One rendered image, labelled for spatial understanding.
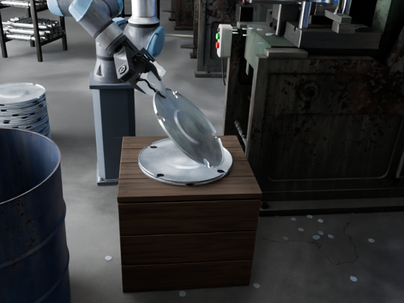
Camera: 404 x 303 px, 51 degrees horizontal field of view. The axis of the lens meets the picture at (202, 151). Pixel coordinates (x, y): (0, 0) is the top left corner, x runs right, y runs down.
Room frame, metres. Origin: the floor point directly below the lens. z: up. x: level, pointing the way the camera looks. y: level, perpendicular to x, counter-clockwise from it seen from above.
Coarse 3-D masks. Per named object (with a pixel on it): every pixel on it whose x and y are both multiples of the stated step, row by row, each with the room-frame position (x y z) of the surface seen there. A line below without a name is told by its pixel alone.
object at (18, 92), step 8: (0, 88) 1.96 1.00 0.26; (8, 88) 1.96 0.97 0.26; (16, 88) 1.95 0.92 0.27; (24, 88) 1.97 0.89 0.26; (32, 88) 1.98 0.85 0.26; (40, 88) 1.99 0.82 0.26; (0, 96) 1.85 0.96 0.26; (8, 96) 1.84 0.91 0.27; (16, 96) 1.85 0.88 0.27; (24, 96) 1.87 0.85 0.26; (32, 96) 1.87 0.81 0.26; (40, 96) 1.87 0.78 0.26
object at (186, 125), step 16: (160, 96) 1.18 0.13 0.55; (176, 96) 1.26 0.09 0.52; (160, 112) 1.10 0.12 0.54; (176, 112) 1.16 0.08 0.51; (192, 112) 1.25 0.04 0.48; (176, 128) 1.09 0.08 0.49; (192, 128) 1.15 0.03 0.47; (208, 128) 1.25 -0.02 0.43; (176, 144) 1.02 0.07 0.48; (192, 144) 1.09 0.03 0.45; (208, 144) 1.16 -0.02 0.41; (208, 160) 1.08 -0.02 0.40
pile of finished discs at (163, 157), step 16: (160, 144) 1.24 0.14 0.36; (144, 160) 1.13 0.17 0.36; (160, 160) 1.14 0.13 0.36; (176, 160) 1.13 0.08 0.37; (192, 160) 1.14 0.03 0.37; (224, 160) 1.16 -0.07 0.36; (160, 176) 1.06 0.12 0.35; (176, 176) 1.05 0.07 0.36; (192, 176) 1.05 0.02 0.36; (208, 176) 1.06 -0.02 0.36
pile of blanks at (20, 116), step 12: (0, 108) 1.76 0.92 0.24; (12, 108) 1.77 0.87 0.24; (24, 108) 1.79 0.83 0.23; (36, 108) 1.84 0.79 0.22; (0, 120) 1.76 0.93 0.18; (12, 120) 1.77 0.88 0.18; (24, 120) 1.80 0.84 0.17; (36, 120) 1.83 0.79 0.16; (48, 120) 1.92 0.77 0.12; (36, 132) 1.82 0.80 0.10; (48, 132) 1.92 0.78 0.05
